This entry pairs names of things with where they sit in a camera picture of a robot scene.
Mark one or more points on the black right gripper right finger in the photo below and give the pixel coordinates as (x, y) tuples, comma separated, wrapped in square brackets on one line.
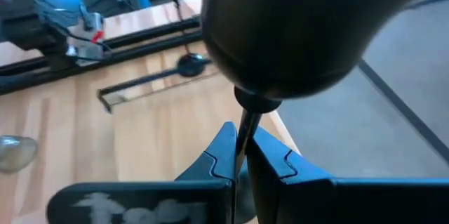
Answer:
[(315, 199)]

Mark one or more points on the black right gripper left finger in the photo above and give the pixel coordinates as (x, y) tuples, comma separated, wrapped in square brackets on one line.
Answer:
[(196, 199)]

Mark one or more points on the medium black metal candlestick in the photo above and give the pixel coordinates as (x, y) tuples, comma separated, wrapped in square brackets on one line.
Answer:
[(298, 34)]

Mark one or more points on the clear ribbed glass candle holder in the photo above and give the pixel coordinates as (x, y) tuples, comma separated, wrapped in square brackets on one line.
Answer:
[(15, 153)]

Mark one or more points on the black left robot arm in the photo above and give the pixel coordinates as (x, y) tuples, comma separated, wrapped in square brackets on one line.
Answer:
[(28, 34)]

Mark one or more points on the tallest black metal candlestick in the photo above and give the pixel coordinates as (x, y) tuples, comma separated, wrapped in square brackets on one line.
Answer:
[(191, 65)]

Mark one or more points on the black aluminium frame rail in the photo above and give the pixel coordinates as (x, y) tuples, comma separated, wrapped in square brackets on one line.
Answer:
[(147, 50)]

